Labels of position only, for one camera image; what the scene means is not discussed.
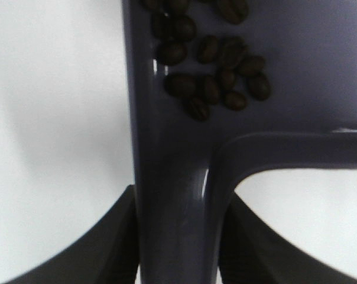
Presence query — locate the dark coffee bean pile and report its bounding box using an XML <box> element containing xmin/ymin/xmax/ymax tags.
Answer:
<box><xmin>141</xmin><ymin>1</ymin><xmax>271</xmax><ymax>121</ymax></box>

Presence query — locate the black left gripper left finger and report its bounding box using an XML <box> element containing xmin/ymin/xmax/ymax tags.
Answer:
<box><xmin>9</xmin><ymin>185</ymin><xmax>139</xmax><ymax>283</ymax></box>

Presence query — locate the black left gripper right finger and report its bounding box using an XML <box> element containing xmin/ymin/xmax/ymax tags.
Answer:
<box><xmin>218</xmin><ymin>194</ymin><xmax>357</xmax><ymax>284</ymax></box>

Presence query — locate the purple plastic dustpan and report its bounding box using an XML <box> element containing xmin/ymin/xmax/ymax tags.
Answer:
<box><xmin>123</xmin><ymin>1</ymin><xmax>357</xmax><ymax>283</ymax></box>

